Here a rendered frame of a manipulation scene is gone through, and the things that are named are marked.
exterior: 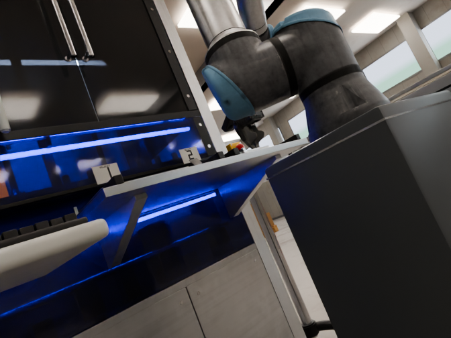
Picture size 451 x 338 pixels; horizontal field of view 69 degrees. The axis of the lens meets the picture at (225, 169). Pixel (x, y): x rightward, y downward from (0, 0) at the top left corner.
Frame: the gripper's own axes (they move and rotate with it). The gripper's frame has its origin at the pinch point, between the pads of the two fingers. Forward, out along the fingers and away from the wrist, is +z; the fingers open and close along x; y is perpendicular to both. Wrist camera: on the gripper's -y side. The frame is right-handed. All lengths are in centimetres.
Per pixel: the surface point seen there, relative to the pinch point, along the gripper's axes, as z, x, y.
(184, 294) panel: 36, -30, -26
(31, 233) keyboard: 10, -75, 25
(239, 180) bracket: 7.1, -0.4, -12.4
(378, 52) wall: -241, 875, -249
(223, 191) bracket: 7.9, -0.4, -24.0
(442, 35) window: -185, 863, -106
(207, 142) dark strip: -13.9, 3.9, -26.6
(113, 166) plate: -12.0, -38.3, -26.5
